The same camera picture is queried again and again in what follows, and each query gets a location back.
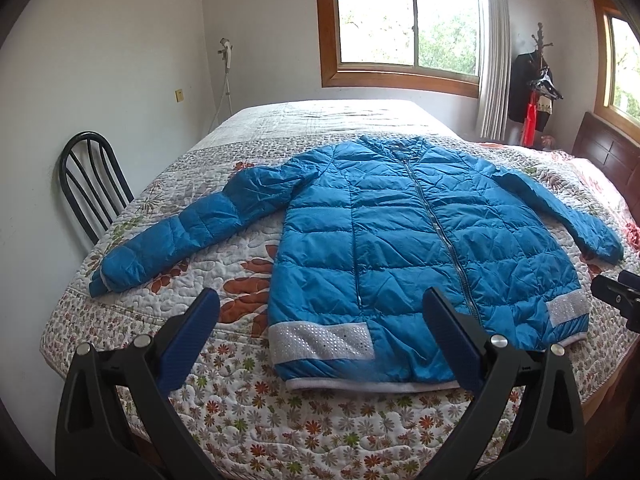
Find blue puffer jacket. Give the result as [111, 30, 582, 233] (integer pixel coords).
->
[89, 136, 624, 392]

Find dark wooden headboard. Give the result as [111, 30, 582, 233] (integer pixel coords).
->
[572, 112, 639, 208]

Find floral quilted bedspread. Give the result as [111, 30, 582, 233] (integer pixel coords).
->
[40, 100, 639, 479]

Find red hanging item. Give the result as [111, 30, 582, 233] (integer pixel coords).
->
[521, 90, 538, 148]

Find wooden framed window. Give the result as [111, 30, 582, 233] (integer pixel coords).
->
[317, 0, 482, 98]
[592, 0, 639, 141]

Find white curtain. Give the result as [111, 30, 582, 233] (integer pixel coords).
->
[476, 0, 511, 142]

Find wooden coat rack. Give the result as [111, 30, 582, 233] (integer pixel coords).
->
[529, 22, 551, 137]

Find black metal chair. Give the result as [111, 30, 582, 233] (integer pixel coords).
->
[58, 130, 134, 244]

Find wall mounted white fixture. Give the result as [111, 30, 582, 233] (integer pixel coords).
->
[209, 38, 233, 131]

